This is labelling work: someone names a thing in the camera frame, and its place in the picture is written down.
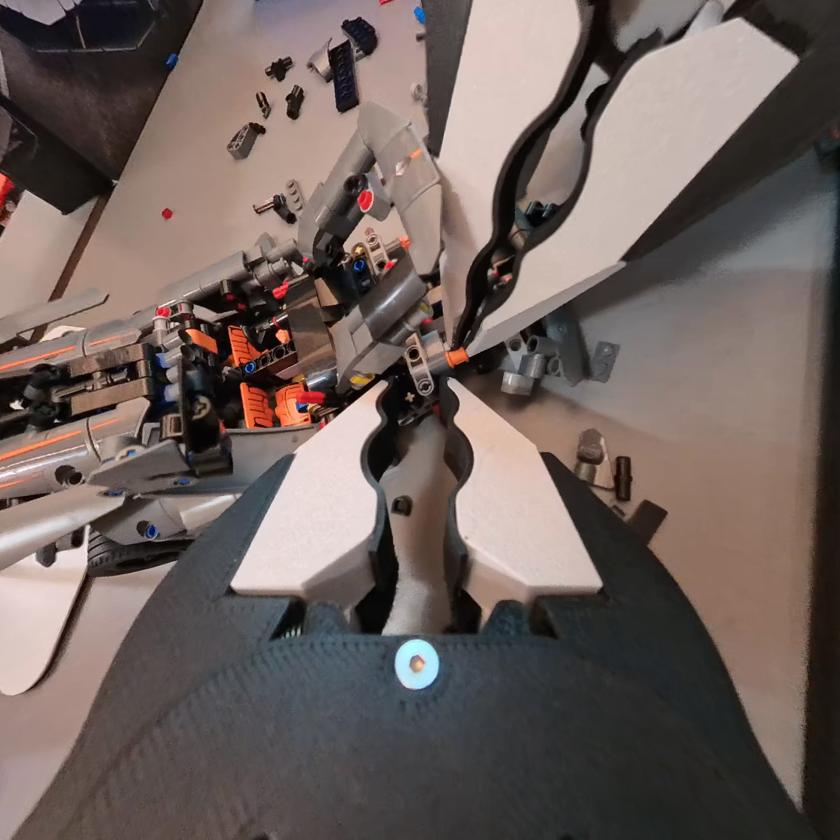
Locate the grey double cylinder lego piece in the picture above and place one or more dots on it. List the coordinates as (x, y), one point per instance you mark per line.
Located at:
(590, 459)

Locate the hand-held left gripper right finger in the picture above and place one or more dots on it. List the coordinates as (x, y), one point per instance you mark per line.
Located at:
(525, 525)

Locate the black lego tile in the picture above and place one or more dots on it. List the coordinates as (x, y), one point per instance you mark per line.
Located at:
(648, 520)

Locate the dark blue lego plate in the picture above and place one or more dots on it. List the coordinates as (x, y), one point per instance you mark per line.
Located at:
(342, 75)

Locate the black lego pin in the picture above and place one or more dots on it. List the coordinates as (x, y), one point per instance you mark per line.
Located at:
(622, 479)

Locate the grey lego angle beam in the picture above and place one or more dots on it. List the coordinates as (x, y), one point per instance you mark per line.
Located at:
(244, 143)

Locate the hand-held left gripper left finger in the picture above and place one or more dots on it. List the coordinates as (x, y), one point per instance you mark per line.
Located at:
(308, 525)

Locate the pale grey curved lego piece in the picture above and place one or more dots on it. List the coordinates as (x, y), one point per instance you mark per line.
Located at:
(318, 62)

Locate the dark blue lego brick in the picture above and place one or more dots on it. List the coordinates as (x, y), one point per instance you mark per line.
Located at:
(359, 34)

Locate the dark box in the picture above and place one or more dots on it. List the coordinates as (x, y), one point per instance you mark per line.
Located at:
(65, 131)

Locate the black connector with brown pin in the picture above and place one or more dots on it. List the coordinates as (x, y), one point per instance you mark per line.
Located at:
(282, 211)

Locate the grey orange lego car model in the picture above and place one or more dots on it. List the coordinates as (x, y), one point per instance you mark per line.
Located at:
(262, 354)

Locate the grey lego pin connector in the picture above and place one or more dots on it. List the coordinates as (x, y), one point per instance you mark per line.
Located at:
(525, 377)

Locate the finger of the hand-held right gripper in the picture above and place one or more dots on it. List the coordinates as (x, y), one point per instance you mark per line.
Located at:
(656, 164)
(499, 79)

